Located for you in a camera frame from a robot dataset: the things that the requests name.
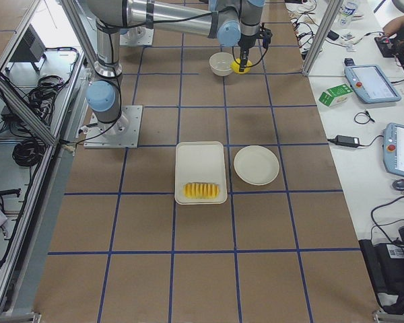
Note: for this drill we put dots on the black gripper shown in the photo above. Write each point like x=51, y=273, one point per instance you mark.
x=245, y=42

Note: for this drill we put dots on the yellow lemon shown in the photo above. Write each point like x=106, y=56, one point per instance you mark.
x=238, y=69

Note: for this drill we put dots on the white ceramic bowl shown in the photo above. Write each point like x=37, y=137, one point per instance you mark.
x=220, y=63

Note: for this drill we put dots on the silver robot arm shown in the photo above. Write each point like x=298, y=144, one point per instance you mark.
x=145, y=59

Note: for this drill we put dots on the green white carton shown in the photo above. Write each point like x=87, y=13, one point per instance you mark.
x=335, y=95

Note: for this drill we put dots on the cream round plate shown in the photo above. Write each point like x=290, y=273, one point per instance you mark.
x=256, y=165

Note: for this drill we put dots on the white rectangular tray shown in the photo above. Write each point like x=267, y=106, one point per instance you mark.
x=201, y=161

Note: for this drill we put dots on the upper blue teach pendant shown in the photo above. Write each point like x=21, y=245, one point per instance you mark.
x=370, y=84

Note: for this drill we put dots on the blue teach pendant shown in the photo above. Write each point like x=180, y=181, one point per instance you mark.
x=393, y=148
x=370, y=84

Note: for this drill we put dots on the black power adapter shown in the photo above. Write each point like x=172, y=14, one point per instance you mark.
x=347, y=141

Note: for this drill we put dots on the sliced yellow mango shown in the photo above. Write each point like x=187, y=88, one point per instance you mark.
x=201, y=190

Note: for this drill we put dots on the lower blue teach pendant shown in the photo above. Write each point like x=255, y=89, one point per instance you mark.
x=393, y=148

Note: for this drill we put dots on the grey electronics box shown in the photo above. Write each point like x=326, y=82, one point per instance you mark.
x=30, y=50

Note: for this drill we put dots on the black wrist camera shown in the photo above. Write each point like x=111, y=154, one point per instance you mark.
x=265, y=34

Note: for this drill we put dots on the aluminium frame post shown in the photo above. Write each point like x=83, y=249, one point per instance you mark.
x=323, y=29

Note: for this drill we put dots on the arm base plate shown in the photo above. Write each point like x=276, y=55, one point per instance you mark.
x=123, y=134
x=139, y=36

